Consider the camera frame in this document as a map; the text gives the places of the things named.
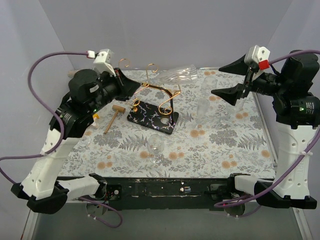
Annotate ribbed glass tumbler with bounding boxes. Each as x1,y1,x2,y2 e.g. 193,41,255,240
197,98,210,118

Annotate ribbed champagne flute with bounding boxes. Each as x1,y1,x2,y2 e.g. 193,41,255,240
146,64,199,85

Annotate stemless clear glass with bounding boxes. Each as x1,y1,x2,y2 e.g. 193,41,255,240
225,99,245,118

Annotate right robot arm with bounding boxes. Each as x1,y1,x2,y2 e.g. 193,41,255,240
212,47,320,210

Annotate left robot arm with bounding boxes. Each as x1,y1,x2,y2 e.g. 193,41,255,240
11,68,141,214

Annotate clear wine glass back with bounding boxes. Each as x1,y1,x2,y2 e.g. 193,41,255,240
200,76,218,97

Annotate clear wine glass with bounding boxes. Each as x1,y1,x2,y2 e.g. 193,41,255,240
147,134,164,164
200,76,218,97

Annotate gold black wine glass rack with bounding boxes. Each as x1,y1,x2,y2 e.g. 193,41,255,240
117,59,183,136

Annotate clear wine glass front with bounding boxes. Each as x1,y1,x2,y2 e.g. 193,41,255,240
147,134,164,164

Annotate wooden mallet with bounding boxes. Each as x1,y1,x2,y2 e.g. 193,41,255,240
103,105,126,134

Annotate colourful toy block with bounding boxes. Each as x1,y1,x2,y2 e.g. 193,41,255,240
91,113,100,129

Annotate microphone on black stand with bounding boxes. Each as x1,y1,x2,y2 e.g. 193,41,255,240
67,70,78,79

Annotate clear glass left edge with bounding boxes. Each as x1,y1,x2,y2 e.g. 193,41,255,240
78,134,91,146

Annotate floral table mat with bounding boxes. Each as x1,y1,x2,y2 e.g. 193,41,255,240
59,68,275,179

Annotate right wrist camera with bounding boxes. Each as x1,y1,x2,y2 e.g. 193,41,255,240
244,45,270,73

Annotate black base frame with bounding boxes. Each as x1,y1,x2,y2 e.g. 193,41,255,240
77,174,258,212

